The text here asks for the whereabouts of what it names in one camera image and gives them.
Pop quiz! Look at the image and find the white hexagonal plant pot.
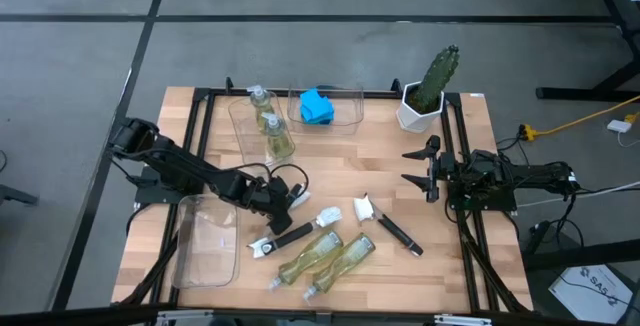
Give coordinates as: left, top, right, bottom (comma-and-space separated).
395, 81, 445, 135

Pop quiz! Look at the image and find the yellow dish soap bottle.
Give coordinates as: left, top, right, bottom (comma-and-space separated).
302, 233, 377, 302
268, 229, 345, 292
246, 84, 276, 135
260, 112, 296, 163

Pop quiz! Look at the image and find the white power adapter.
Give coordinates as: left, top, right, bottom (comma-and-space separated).
606, 118, 634, 134

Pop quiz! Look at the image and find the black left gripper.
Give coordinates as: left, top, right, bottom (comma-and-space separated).
233, 173, 308, 236

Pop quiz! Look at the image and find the silver metal bracket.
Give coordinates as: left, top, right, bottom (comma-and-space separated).
433, 313, 494, 326
154, 308, 217, 326

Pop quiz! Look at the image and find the yellow extension cable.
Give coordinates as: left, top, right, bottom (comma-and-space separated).
518, 94, 640, 143

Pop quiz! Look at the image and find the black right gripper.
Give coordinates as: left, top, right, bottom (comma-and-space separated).
400, 134, 458, 205

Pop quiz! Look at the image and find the clear plastic bin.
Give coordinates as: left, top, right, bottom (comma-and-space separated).
228, 90, 297, 167
287, 84, 365, 136
171, 193, 242, 290

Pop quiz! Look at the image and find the white cable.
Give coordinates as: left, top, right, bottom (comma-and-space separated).
516, 180, 640, 210

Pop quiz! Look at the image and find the black desk leg frame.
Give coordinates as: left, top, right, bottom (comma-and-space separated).
534, 0, 640, 103

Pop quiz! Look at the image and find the white printed cardboard box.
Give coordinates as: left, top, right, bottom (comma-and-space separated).
547, 264, 637, 325

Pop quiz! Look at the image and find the black power strip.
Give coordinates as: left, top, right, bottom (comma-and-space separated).
523, 219, 552, 253

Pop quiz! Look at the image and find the black aluminium table frame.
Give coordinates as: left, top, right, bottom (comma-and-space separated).
112, 76, 534, 326

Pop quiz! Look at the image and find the black stand foot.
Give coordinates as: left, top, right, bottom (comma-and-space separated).
0, 149, 40, 208

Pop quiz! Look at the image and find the green cactus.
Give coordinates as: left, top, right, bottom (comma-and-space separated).
410, 44, 460, 115

